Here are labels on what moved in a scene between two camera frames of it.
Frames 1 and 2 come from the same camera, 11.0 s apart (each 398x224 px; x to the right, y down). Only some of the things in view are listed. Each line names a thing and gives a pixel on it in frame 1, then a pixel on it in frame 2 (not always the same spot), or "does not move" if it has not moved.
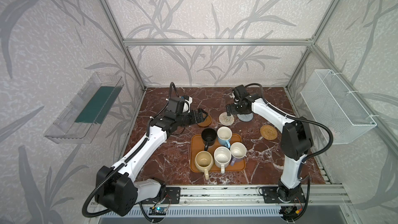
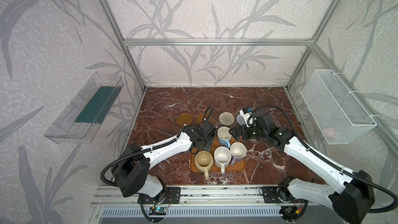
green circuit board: x=157 y=211 does not move
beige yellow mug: x=203 y=161 does not move
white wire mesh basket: x=336 y=109 does not move
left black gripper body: x=193 y=116 to x=203 y=138
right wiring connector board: x=289 y=211 does not move
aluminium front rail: x=247 y=196 does not move
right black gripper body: x=231 y=110 to x=241 y=132
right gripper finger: x=228 y=110 to x=238 y=132
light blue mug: x=224 y=134 does not move
